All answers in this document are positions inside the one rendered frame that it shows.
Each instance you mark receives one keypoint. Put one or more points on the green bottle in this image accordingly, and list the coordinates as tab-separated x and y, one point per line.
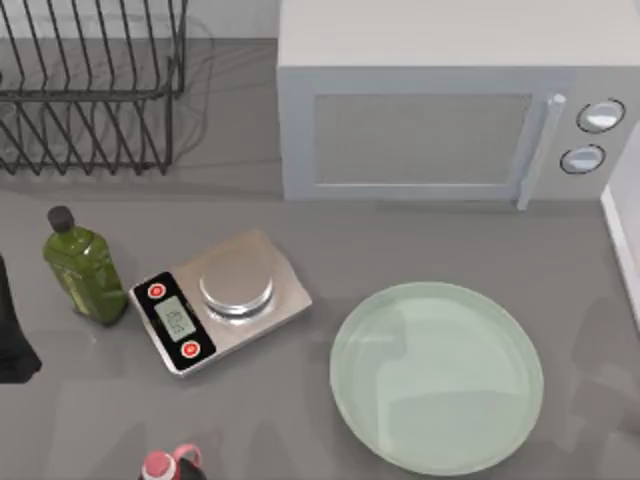
85	270

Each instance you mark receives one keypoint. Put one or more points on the large microwave knob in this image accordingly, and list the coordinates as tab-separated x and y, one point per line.
600	115

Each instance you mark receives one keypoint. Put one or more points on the dark bottle with pink cap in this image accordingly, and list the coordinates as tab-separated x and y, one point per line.
170	462

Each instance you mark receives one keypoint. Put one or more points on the silver kitchen scale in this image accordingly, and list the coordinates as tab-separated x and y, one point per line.
225	300

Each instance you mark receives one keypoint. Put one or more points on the pale green plate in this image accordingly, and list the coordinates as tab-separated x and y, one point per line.
435	380

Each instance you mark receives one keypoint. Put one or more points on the small microwave knob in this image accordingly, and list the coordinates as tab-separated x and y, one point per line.
582	159

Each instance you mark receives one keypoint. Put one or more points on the pale microwave oven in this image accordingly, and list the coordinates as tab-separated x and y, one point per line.
410	50

